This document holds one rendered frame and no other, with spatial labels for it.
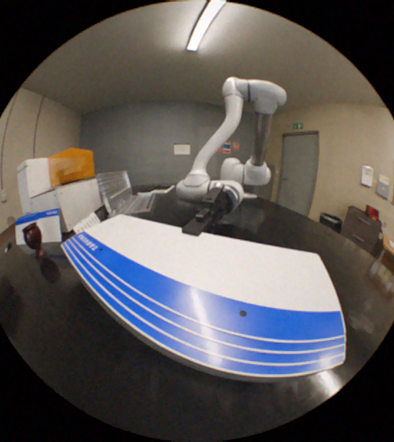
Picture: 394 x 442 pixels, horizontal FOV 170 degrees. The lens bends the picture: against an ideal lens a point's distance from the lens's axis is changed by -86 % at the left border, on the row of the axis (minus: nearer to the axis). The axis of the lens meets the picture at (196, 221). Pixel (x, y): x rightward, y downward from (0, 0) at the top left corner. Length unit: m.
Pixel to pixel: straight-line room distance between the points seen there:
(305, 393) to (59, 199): 0.80
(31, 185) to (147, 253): 0.74
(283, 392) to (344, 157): 2.87
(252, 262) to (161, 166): 2.93
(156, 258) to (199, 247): 0.06
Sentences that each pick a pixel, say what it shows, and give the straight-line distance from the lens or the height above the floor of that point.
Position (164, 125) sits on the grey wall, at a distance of 3.16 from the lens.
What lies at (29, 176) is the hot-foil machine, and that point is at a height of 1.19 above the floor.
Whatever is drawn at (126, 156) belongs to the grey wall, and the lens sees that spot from 3.14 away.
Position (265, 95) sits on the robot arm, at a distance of 0.75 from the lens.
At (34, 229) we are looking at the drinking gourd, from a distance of 0.56.
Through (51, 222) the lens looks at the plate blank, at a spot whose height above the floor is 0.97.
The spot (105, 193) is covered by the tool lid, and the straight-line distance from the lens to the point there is 0.62.
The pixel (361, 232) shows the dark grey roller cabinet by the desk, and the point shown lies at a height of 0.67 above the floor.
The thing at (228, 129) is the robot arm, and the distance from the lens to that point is 0.61.
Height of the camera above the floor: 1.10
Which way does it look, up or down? 23 degrees down
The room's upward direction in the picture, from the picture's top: straight up
